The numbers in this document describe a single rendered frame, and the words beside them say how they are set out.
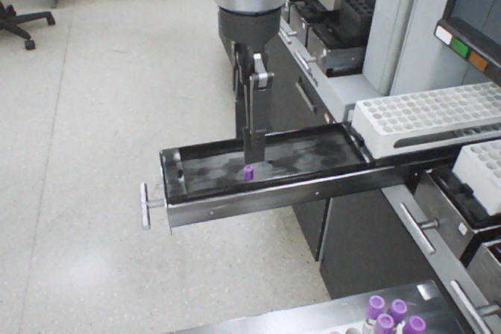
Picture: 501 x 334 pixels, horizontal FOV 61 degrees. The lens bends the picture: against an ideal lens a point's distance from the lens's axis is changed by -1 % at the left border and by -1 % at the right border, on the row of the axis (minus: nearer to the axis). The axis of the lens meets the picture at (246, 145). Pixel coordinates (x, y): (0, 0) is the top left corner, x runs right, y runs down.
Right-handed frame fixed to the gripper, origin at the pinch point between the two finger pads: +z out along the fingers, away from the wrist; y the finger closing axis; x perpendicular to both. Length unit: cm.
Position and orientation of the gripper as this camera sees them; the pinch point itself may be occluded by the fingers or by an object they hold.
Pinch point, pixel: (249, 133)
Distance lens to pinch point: 64.0
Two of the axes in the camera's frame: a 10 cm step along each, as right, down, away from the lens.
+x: -9.7, 1.6, -1.8
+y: -2.4, -6.4, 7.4
